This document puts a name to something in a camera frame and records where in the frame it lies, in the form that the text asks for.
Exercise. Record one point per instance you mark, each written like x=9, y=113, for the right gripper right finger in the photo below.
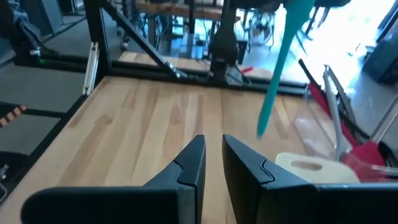
x=280, y=205

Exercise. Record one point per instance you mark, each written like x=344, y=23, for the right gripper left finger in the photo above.
x=149, y=205

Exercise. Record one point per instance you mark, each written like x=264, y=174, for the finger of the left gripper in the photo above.
x=332, y=2
x=258, y=3

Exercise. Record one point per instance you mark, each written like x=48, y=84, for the turquoise silicone spatula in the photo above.
x=280, y=68

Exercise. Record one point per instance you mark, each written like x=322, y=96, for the red slotted spoon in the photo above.
x=367, y=155

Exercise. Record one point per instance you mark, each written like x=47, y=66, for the grey silicone spoon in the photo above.
x=332, y=105

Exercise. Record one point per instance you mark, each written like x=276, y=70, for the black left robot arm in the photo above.
x=225, y=43

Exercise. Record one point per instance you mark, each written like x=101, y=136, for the white plastic bin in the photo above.
x=323, y=174

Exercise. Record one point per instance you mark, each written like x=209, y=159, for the background wooden table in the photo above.
x=186, y=9

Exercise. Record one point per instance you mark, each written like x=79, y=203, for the background dark cabinet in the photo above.
x=382, y=59

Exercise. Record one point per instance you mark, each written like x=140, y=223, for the white aluminium bar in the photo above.
x=91, y=68

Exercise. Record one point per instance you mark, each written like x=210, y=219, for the orange black striped strip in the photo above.
x=11, y=115

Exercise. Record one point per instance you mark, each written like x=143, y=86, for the black metal rig frame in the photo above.
x=99, y=37

